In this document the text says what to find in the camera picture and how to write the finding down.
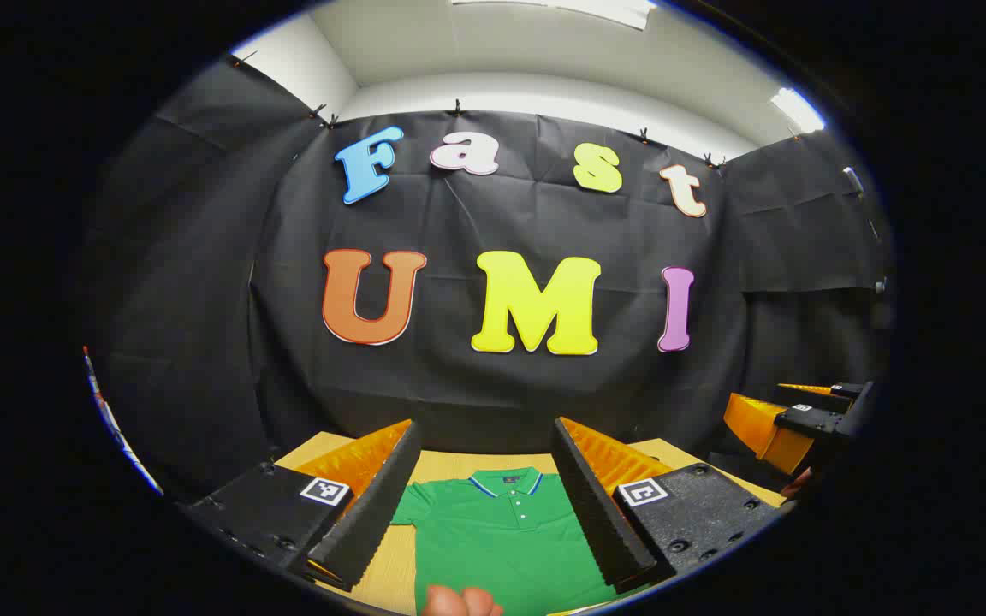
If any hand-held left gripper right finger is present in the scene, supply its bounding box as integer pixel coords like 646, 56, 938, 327
551, 417, 785, 595

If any black backdrop cloth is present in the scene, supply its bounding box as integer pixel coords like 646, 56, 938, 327
82, 56, 896, 506

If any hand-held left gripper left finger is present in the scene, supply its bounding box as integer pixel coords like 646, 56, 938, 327
176, 418, 423, 593

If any green T-shirt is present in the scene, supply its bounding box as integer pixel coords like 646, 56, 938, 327
390, 467, 653, 616

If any ceiling light panel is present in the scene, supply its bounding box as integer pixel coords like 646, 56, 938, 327
769, 86, 826, 134

